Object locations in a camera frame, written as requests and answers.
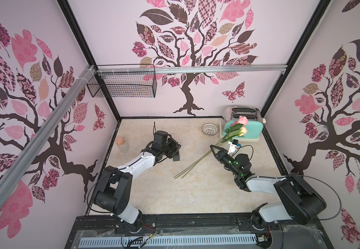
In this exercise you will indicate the mint green toaster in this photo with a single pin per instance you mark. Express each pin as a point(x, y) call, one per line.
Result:
point(254, 126)

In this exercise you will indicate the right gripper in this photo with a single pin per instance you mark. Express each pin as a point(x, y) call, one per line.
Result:
point(221, 155)

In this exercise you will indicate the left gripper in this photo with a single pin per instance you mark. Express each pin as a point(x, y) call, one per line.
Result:
point(176, 146)

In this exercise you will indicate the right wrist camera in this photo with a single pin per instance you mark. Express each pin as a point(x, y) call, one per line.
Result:
point(233, 146)

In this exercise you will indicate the black wire basket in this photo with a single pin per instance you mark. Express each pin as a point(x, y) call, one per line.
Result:
point(124, 81)

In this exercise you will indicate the peach rose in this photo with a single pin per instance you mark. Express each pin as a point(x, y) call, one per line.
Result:
point(242, 131)

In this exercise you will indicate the white patterned bowl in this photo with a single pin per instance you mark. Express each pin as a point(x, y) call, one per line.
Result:
point(209, 129)

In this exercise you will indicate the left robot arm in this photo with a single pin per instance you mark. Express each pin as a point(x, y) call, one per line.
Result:
point(112, 191)

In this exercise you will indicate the white slotted cable duct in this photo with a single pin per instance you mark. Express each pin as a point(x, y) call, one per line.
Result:
point(166, 241)

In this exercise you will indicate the black tape dispenser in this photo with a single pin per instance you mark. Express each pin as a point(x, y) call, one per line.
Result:
point(176, 156)

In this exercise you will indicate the glass jar with cork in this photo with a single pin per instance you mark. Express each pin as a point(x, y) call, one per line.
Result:
point(122, 145)

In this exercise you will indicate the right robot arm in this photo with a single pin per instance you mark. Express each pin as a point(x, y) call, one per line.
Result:
point(299, 202)

